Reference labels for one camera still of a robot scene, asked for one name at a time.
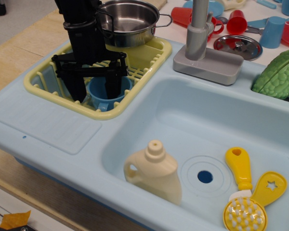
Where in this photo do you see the blue plastic cup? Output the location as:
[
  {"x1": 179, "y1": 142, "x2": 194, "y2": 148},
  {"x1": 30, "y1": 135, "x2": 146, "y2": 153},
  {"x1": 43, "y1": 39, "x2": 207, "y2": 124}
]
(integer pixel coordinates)
[{"x1": 87, "y1": 77, "x2": 132, "y2": 112}]

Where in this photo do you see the red cup lying left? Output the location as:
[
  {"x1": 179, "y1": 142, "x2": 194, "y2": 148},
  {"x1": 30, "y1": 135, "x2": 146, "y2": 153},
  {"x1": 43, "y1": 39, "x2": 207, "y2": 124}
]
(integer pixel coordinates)
[{"x1": 171, "y1": 7, "x2": 192, "y2": 28}]

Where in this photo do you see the black caster wheel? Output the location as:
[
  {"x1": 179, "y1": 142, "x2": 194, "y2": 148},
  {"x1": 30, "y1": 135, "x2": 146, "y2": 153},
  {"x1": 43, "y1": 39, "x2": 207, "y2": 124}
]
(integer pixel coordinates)
[{"x1": 0, "y1": 0, "x2": 7, "y2": 16}]

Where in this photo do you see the steel pot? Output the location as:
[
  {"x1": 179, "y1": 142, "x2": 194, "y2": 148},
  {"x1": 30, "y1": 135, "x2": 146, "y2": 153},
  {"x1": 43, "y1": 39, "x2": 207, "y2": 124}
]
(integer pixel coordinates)
[{"x1": 98, "y1": 0, "x2": 162, "y2": 48}]

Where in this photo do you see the cream toy detergent bottle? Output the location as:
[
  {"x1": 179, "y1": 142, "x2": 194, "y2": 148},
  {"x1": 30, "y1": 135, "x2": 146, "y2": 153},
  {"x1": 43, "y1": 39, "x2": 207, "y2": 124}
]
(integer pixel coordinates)
[{"x1": 123, "y1": 140, "x2": 182, "y2": 205}]

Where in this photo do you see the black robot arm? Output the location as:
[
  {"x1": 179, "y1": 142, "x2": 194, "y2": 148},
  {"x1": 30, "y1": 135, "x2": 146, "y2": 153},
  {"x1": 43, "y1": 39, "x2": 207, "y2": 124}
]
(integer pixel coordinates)
[{"x1": 52, "y1": 0, "x2": 128, "y2": 102}]

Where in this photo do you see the red mug behind faucet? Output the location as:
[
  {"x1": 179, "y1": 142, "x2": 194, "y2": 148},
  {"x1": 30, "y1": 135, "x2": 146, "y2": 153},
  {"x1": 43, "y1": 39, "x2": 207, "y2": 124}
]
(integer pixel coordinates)
[{"x1": 189, "y1": 15, "x2": 225, "y2": 43}]

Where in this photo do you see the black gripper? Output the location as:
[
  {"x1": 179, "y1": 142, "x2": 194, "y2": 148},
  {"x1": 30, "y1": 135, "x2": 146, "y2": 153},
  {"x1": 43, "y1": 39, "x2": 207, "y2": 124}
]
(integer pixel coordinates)
[{"x1": 52, "y1": 18, "x2": 128, "y2": 102}]

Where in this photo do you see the blue upturned cup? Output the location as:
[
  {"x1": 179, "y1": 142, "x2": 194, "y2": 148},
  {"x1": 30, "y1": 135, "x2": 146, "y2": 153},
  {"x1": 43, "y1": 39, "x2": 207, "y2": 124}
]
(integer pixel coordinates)
[{"x1": 259, "y1": 16, "x2": 286, "y2": 49}]

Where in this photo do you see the yellow dish brush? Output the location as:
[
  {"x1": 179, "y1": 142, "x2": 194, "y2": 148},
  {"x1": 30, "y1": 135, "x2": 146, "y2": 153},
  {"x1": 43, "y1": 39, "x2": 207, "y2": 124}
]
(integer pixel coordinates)
[{"x1": 225, "y1": 147, "x2": 253, "y2": 201}]

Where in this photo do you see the red cup lying centre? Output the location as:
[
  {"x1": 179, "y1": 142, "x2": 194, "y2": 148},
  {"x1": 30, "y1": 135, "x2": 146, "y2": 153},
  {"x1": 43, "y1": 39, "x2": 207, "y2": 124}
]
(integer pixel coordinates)
[{"x1": 226, "y1": 10, "x2": 248, "y2": 35}]

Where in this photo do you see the yellow star scrubber brush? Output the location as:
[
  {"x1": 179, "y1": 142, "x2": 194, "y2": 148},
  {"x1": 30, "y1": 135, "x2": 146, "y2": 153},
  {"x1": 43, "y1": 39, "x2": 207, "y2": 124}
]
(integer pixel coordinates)
[{"x1": 223, "y1": 171, "x2": 287, "y2": 231}]

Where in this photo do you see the orange tape piece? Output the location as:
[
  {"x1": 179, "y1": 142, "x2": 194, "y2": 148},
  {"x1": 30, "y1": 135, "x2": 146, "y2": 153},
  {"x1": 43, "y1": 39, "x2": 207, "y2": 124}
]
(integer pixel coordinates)
[{"x1": 0, "y1": 210, "x2": 31, "y2": 230}]

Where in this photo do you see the light blue toy sink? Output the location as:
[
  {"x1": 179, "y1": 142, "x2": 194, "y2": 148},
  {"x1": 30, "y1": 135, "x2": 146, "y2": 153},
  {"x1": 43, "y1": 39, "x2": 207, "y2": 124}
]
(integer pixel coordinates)
[{"x1": 0, "y1": 33, "x2": 289, "y2": 231}]

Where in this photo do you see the red cup lying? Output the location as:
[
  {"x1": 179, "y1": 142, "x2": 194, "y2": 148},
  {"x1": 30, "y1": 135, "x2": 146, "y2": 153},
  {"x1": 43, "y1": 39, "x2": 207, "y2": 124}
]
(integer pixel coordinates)
[
  {"x1": 226, "y1": 10, "x2": 248, "y2": 35},
  {"x1": 171, "y1": 7, "x2": 192, "y2": 28}
]

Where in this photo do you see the green bumpy toy vegetable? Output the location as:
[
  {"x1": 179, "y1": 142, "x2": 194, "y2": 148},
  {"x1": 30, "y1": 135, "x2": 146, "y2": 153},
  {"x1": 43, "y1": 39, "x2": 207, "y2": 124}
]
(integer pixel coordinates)
[{"x1": 251, "y1": 50, "x2": 289, "y2": 100}]

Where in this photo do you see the grey toy faucet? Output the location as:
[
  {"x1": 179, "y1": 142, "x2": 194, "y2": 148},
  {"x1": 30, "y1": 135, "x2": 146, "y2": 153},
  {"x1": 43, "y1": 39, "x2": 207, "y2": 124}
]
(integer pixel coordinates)
[{"x1": 173, "y1": 0, "x2": 244, "y2": 86}]

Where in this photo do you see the yellow dish rack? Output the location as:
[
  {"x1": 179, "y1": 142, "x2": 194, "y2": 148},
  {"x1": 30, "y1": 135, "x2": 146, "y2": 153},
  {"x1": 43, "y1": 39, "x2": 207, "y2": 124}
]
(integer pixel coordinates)
[{"x1": 23, "y1": 37, "x2": 172, "y2": 120}]

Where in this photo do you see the steel pot lid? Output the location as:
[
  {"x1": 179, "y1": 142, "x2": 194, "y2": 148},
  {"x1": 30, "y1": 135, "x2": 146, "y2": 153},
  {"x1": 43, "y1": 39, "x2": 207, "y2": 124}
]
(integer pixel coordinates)
[{"x1": 213, "y1": 35, "x2": 263, "y2": 61}]

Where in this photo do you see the blue plate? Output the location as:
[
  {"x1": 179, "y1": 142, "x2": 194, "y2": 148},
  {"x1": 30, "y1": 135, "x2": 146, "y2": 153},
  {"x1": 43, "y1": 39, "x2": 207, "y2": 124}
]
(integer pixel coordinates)
[{"x1": 183, "y1": 0, "x2": 224, "y2": 17}]

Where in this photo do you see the cream toy item top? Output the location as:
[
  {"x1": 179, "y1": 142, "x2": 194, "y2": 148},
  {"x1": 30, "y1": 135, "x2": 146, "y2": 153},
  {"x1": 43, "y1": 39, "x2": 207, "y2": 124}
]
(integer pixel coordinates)
[{"x1": 221, "y1": 0, "x2": 246, "y2": 10}]

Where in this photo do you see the blue toy knife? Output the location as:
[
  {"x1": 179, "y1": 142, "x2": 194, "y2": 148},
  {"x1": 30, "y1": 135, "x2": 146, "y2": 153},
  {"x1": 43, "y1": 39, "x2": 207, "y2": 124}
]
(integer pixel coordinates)
[{"x1": 248, "y1": 18, "x2": 268, "y2": 28}]

